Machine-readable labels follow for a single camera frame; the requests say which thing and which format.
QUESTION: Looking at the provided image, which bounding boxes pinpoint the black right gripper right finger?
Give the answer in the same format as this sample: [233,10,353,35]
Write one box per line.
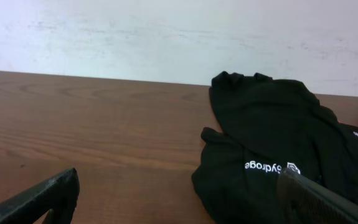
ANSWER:
[277,169,358,224]

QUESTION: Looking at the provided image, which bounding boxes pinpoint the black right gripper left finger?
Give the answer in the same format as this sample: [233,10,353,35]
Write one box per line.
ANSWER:
[0,168,80,224]

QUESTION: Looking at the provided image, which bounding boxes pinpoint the black printed t-shirt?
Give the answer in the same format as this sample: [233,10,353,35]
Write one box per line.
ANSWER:
[192,72,358,223]

